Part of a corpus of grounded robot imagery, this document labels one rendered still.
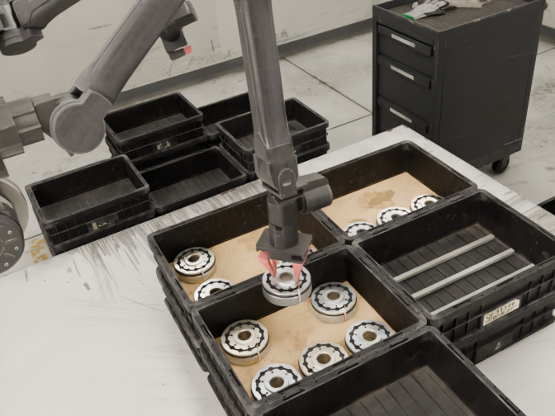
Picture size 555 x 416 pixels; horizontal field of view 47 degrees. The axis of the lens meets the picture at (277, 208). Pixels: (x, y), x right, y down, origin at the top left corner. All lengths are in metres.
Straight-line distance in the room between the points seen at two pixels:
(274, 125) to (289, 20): 3.72
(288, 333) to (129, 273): 0.61
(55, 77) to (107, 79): 3.30
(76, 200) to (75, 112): 1.66
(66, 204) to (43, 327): 0.93
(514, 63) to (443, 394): 2.05
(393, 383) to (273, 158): 0.52
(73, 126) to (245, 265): 0.74
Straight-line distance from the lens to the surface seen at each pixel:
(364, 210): 1.74
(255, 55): 1.09
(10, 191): 1.43
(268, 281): 1.33
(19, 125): 0.99
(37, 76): 4.28
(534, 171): 3.52
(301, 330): 1.42
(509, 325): 1.54
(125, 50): 1.01
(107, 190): 2.64
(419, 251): 1.62
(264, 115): 1.12
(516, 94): 3.21
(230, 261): 1.61
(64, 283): 1.90
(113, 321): 1.73
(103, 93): 1.00
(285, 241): 1.23
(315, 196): 1.21
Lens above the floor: 1.87
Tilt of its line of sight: 36 degrees down
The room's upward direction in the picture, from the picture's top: 6 degrees counter-clockwise
